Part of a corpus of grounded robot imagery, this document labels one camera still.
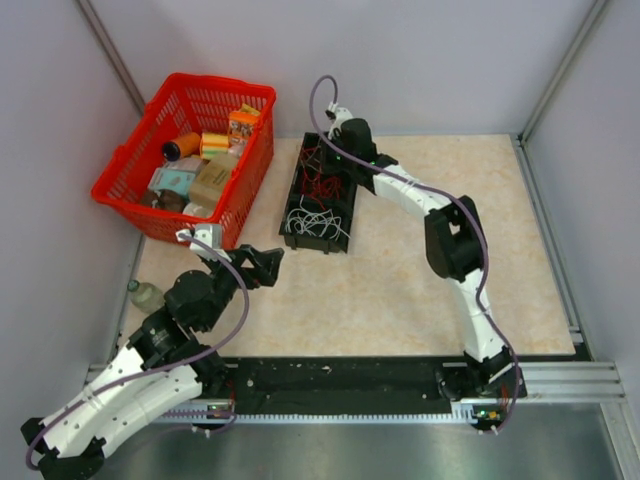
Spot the orange bottle black cap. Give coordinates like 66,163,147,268
161,132,201,162

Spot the teal packet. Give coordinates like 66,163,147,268
147,168,196,197

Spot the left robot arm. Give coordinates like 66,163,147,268
21,238,284,479

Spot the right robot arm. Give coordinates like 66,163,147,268
321,107,522,400

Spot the red plastic basket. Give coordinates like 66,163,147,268
91,72,277,248

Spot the white cup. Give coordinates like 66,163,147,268
182,202,214,220

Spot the dark brown round item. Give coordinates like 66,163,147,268
139,189,187,213

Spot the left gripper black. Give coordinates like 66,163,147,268
201,244,284,332

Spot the black three-compartment tray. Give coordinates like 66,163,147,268
279,132,358,254

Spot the orange snack box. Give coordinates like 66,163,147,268
228,103,260,147

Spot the yellow green sponge pack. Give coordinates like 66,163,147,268
199,132,229,160

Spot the brown cardboard box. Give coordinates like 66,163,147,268
188,153,239,210

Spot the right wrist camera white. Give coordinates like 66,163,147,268
325,101,353,140

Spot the pink packet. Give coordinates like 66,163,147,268
164,156,207,173

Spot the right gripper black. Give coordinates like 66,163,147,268
307,132,357,176

